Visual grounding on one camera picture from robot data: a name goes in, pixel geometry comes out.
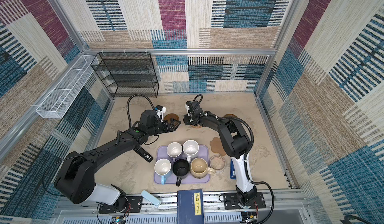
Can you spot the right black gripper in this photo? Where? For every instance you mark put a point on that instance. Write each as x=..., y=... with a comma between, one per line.
x=186, y=120

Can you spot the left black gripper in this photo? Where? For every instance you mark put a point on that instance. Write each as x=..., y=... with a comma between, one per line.
x=172, y=128

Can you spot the brown wooden round coaster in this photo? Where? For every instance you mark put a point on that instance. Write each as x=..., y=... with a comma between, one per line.
x=170, y=117

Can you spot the white mug purple outside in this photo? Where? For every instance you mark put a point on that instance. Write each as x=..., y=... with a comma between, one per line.
x=174, y=150

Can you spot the white ceramic mug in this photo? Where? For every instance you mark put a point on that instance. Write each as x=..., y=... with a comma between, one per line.
x=190, y=150

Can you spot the dark brown round coaster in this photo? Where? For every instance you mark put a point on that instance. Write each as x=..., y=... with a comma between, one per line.
x=230, y=116

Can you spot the brown flower-shaped coaster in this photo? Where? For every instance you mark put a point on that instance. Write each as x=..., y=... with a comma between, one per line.
x=217, y=147

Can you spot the white mug blue handle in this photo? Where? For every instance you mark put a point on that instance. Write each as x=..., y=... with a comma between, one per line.
x=163, y=170

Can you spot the woven rattan round coaster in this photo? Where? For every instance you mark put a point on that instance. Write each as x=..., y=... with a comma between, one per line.
x=196, y=126

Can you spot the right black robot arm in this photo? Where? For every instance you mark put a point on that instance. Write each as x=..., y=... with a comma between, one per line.
x=237, y=139

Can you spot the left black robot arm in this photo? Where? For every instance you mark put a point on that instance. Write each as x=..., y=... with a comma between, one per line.
x=76, y=177

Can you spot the purple serving tray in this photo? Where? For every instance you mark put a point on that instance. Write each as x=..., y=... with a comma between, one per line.
x=189, y=179

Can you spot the black remote control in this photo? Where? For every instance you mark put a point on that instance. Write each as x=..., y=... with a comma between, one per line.
x=144, y=154

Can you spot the black mug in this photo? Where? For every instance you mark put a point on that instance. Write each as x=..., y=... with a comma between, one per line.
x=181, y=169

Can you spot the beige ceramic mug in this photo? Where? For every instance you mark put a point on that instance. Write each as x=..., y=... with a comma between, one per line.
x=199, y=168

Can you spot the dark blue book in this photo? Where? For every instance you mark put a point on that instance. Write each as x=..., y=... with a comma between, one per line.
x=190, y=207

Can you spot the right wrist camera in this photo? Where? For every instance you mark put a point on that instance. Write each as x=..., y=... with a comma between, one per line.
x=189, y=107

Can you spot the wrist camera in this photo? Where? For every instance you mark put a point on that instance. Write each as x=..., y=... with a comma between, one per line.
x=189, y=107
x=160, y=111

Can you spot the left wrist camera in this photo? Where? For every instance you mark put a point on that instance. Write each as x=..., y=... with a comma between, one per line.
x=160, y=111

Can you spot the black wire shelf rack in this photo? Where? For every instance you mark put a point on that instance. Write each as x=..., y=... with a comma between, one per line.
x=127, y=74

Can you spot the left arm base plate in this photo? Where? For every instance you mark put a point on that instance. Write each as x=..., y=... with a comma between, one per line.
x=129, y=204

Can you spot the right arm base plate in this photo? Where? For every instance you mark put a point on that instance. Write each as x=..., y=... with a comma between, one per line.
x=231, y=201

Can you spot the white wire mesh basket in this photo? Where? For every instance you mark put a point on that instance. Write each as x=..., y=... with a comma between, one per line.
x=60, y=99

